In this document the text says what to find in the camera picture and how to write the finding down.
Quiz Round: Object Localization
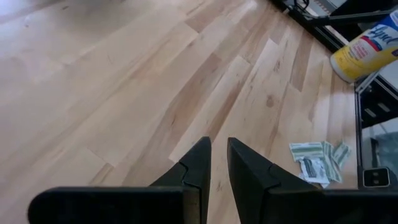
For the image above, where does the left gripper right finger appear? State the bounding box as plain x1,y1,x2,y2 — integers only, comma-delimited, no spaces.
227,137,321,224

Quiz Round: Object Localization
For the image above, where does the white lidded wipes canister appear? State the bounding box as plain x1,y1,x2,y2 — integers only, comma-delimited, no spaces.
330,9,398,84

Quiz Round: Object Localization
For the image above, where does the grey table-edge camera mount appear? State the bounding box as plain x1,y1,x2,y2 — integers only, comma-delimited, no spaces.
357,166,398,189

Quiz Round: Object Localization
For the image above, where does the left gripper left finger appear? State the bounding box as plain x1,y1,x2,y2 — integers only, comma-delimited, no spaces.
150,136,213,224

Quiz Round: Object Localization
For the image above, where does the white wipe packet dark print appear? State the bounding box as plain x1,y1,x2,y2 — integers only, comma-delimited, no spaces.
298,157,331,189

